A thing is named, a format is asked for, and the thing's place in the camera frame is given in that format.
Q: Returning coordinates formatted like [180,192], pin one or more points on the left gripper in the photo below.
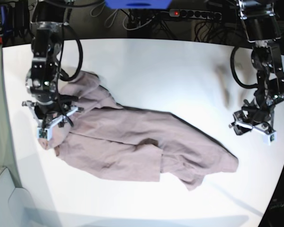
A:
[256,114]

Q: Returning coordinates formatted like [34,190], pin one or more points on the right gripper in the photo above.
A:
[49,112]

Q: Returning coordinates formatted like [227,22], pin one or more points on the mauve pink t-shirt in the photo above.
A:
[118,143]

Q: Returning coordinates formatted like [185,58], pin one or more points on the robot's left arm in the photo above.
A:
[261,29]

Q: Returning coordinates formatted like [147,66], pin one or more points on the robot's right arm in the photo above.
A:
[51,18]

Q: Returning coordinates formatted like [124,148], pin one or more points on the blue box overhead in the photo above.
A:
[138,4]

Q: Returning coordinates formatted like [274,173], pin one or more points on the black power strip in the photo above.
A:
[195,14]

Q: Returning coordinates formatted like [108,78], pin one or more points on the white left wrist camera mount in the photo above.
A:
[263,128]

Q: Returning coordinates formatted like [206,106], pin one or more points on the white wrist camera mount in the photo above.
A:
[263,128]
[50,123]

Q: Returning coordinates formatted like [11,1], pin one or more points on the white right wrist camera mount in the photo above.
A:
[50,123]

